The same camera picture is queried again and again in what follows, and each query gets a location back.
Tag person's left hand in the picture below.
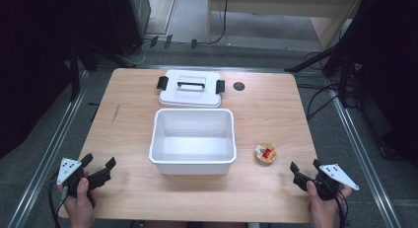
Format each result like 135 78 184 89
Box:
57 170 97 228

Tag white lid with black handle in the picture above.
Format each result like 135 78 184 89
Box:
156 69 227 109

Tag black metal stand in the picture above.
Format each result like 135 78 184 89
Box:
284 37 361 108
68 37 136 103

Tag silver metal floor rail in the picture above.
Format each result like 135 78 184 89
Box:
326 84 402 228
6 69 91 228

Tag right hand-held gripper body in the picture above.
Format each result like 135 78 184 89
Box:
313 164 360 201

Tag black cabinet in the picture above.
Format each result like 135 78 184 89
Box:
106 0 152 57

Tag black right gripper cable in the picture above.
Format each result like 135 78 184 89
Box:
331 188 350 228

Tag person's right hand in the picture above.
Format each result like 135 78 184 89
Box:
306 180 353 228

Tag black hanging cable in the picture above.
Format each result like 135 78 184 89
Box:
207 0 231 45

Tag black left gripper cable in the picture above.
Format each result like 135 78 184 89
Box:
47 178 68 228

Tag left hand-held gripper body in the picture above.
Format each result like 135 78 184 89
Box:
56 157 100 198

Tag light wooden furniture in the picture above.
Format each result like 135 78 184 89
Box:
206 0 367 50

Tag dark curtain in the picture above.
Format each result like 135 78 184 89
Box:
356 0 418 168
0 0 111 160

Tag black floor cables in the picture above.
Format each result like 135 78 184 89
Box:
297 51 343 121

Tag white floor cable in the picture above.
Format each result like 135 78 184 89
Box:
126 39 148 67

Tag white plastic storage box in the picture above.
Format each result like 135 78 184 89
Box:
148 108 238 176

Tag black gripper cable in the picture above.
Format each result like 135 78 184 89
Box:
47 178 68 228
331 188 350 228

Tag round yellow can red label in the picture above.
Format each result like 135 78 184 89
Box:
253 142 278 167

